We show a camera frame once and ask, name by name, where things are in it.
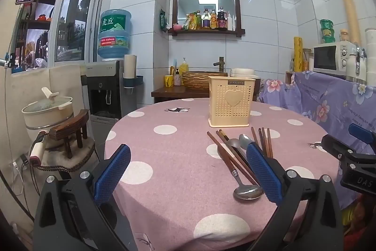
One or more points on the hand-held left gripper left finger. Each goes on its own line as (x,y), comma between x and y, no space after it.
(113,171)

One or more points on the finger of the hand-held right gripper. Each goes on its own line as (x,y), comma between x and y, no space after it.
(337,146)
(362,133)

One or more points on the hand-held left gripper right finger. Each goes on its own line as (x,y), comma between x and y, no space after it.
(264,171)

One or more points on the metal spoon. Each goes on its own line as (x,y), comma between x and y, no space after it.
(246,139)
(235,142)
(248,192)

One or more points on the brown wooden chopstick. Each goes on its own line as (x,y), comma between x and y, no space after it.
(222,149)
(235,154)
(266,142)
(270,142)
(255,136)

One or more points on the black chopstick thin gold band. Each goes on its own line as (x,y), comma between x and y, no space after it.
(262,140)

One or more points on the black chopstick wide gold band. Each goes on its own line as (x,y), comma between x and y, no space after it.
(225,137)

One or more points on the beige plastic utensil holder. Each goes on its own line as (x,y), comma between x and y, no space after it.
(232,109)

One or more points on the beige round cushion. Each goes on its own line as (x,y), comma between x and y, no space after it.
(79,155)

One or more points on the person's red clothing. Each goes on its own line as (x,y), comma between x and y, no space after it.
(359,218)

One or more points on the purple floral cloth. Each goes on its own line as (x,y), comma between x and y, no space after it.
(323,98)

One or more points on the small dark wooden stool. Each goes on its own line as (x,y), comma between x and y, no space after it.
(69,126)

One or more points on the pink polka dot tablecloth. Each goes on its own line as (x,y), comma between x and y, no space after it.
(176,180)

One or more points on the white red handheld appliance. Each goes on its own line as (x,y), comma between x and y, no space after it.
(36,149)

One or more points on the white stacked containers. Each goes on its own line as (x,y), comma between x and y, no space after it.
(370,54)

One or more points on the grey water dispenser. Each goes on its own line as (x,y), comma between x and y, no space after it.
(102,92)

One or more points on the white microwave oven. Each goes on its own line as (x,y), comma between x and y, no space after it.
(326,58)

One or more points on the cream pot with lid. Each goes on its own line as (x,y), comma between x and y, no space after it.
(47,112)

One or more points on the glass jar yellow contents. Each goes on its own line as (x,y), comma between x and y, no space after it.
(307,61)

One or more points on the small jar beige lid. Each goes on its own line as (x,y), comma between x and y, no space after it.
(344,35)

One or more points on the green instant noodle cup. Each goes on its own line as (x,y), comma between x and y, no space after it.
(327,40)
(326,24)
(327,32)

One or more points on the yellow printed paper roll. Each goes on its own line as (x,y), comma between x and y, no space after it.
(298,54)

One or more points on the dark wooden counter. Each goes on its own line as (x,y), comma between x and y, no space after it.
(176,92)

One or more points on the white brown rice cooker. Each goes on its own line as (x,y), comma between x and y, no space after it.
(242,72)

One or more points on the yellow mug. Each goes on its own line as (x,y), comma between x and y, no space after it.
(168,81)

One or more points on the white cylinder roll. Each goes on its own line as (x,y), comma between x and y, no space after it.
(130,65)

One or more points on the woven basin sink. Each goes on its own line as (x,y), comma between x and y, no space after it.
(202,80)

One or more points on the small floral cup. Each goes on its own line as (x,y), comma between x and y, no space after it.
(177,80)

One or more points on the bronze faucet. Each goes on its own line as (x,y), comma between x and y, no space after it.
(219,64)

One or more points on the tall yellow foam roll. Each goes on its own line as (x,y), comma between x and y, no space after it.
(349,12)

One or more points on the blue toothbrush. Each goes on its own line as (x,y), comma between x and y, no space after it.
(175,67)

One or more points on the yellow soap dispenser bottle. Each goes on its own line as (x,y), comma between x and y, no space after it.
(184,67)

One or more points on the blue water jug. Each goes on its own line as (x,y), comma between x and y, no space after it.
(114,33)

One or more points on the white plastic bottle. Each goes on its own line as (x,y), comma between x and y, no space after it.
(229,22)
(234,23)

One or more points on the dark bottle red label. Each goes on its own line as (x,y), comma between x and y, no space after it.
(222,20)

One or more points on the aluminium framed window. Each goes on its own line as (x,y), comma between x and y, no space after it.
(73,18)

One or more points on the small pink bowl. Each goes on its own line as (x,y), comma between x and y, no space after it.
(177,26)

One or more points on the green hanging packet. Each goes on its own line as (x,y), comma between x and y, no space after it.
(163,20)

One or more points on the dark sauce bottle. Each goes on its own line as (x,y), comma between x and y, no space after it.
(213,20)

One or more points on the small sauce bottle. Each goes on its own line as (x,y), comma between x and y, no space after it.
(199,20)

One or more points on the yellow seasoning pouch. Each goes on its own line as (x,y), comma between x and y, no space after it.
(191,21)

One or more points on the dark blue wall holder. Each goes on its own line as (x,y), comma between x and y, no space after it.
(133,82)

